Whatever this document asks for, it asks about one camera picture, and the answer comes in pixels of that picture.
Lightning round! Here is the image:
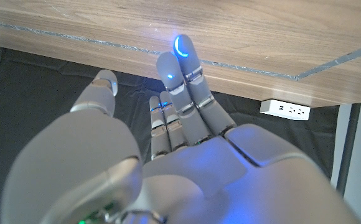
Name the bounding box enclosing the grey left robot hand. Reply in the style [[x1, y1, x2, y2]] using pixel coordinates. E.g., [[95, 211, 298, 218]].
[[0, 33, 360, 224]]

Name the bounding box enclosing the white power strip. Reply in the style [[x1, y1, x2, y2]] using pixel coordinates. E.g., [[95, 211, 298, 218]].
[[260, 98, 311, 121]]

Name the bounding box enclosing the black backdrop stand pole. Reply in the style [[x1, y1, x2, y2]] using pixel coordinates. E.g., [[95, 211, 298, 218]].
[[335, 103, 361, 197]]

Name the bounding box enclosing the black backdrop curtain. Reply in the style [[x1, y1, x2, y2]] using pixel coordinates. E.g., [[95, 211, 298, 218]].
[[0, 46, 340, 224]]

